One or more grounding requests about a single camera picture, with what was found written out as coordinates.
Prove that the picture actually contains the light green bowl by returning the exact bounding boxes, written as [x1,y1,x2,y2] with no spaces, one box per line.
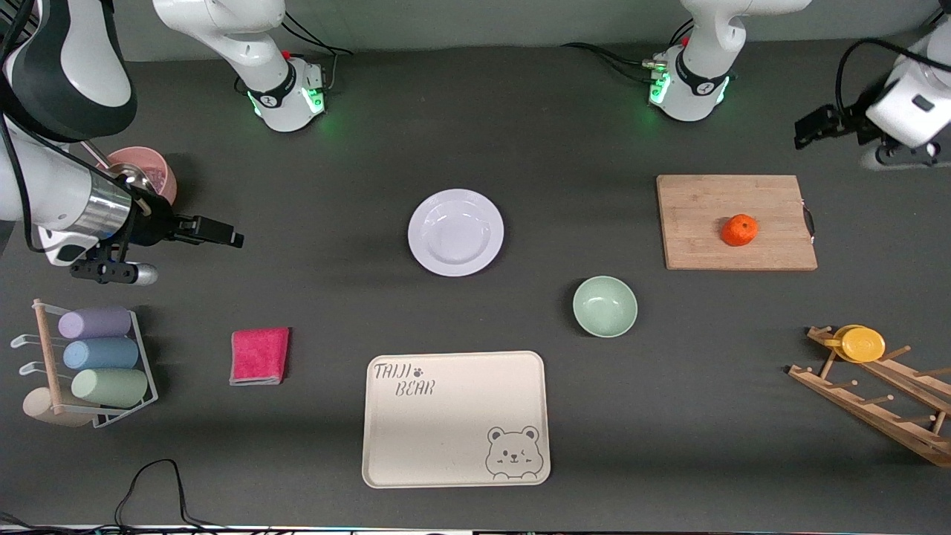
[572,276,639,339]

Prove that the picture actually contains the wooden cutting board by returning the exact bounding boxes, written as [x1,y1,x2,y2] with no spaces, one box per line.
[656,175,819,271]

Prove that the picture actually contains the pink folded cloth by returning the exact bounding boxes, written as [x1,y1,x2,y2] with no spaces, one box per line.
[229,327,291,386]

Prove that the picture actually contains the pink bowl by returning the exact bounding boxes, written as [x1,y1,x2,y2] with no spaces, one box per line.
[106,146,179,209]

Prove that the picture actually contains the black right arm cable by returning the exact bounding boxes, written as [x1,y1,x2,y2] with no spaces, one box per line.
[0,0,38,253]

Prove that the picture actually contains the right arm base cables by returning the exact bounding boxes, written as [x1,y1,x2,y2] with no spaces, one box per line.
[281,4,354,97]

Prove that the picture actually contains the yellow cup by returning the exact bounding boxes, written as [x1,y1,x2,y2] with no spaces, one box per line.
[834,325,886,363]

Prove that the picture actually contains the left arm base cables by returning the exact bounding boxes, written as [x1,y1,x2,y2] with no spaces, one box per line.
[561,16,695,84]

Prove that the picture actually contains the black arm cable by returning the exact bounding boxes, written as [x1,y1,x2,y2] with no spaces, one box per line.
[0,0,38,253]
[836,37,951,120]

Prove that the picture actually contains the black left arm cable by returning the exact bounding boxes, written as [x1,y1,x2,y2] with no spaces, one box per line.
[836,37,951,120]

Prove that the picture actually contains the black cable on table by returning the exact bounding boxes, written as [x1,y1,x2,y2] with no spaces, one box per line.
[0,458,246,532]

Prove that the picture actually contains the wooden dish rack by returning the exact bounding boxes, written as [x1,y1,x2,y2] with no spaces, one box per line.
[788,325,951,468]

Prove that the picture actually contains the beige bear print tray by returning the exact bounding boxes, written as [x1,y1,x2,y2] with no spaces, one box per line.
[361,351,552,490]

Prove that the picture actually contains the purple cup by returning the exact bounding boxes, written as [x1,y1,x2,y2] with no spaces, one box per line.
[58,307,133,340]

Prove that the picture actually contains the green cup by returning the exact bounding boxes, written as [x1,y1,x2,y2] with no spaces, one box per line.
[71,368,149,408]

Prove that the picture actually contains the metal scoop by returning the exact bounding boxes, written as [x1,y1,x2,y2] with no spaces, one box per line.
[85,141,160,198]

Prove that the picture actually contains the blue cup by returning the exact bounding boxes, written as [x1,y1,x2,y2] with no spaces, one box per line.
[62,338,140,371]

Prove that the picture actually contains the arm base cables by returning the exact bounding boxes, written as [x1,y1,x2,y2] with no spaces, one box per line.
[281,4,354,97]
[561,16,695,84]

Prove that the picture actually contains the orange fruit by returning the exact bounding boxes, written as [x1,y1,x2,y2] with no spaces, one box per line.
[721,214,760,247]

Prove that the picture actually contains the beige cup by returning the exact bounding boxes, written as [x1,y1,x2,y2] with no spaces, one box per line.
[22,386,94,429]

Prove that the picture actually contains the white round plate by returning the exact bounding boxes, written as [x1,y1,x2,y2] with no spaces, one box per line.
[407,188,505,278]

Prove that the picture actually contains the white wire cup rack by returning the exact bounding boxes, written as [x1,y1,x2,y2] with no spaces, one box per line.
[10,299,159,429]

